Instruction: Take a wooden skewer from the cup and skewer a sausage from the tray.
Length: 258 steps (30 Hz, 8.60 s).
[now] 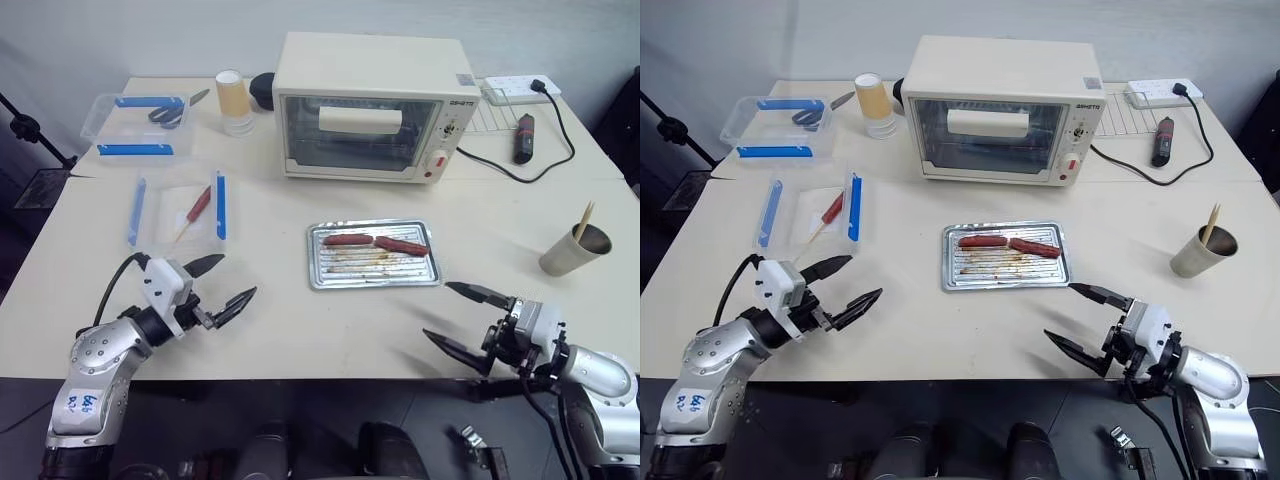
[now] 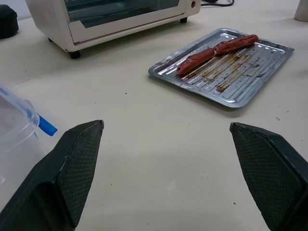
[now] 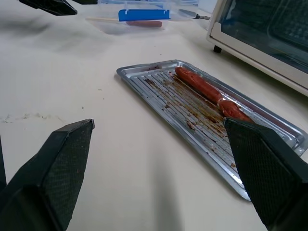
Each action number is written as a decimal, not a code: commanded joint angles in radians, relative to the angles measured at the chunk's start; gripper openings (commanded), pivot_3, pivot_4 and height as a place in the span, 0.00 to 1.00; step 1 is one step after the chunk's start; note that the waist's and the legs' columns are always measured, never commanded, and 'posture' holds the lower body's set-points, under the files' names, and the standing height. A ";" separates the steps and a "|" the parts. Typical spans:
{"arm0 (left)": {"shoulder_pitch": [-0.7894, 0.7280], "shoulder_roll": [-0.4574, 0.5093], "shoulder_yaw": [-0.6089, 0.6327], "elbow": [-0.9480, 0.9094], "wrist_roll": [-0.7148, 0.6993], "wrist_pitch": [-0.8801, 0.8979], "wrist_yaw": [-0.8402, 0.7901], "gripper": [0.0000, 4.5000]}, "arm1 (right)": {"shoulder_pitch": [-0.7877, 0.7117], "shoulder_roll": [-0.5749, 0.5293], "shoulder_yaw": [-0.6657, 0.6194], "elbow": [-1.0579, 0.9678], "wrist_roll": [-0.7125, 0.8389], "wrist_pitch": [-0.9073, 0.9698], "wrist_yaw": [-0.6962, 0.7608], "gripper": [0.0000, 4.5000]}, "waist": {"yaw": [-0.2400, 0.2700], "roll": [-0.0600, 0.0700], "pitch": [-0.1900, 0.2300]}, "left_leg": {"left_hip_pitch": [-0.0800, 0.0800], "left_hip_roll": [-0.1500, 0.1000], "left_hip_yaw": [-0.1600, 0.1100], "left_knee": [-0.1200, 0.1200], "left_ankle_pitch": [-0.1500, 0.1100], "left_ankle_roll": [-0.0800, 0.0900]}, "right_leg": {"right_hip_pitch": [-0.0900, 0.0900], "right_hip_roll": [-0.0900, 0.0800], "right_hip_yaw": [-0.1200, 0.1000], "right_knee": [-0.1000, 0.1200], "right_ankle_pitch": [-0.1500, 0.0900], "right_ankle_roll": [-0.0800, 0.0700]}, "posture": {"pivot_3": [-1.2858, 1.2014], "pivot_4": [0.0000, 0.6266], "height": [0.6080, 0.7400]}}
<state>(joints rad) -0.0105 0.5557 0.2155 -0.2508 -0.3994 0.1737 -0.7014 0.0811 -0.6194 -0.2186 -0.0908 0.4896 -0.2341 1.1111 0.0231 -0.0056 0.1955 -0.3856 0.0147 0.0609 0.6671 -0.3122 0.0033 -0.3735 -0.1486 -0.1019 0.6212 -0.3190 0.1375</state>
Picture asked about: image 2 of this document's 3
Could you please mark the black round case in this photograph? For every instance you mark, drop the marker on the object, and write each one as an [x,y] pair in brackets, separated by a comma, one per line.
[7,21]

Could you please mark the short red sausage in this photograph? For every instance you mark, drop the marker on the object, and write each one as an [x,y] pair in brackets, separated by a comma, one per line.
[195,60]

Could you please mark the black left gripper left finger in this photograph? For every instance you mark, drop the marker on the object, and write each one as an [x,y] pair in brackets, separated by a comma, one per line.
[72,173]

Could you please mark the white toaster oven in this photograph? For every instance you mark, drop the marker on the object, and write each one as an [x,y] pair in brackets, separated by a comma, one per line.
[115,21]

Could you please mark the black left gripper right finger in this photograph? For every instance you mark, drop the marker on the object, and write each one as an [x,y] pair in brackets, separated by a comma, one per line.
[272,173]

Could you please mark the long red sausage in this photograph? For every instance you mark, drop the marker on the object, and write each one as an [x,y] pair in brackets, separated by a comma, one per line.
[235,44]

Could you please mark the clear plastic container blue clips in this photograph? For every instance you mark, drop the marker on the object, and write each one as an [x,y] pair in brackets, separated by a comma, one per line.
[16,134]

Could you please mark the silver metal baking tray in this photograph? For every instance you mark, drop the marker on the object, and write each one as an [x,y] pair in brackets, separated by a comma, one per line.
[223,67]

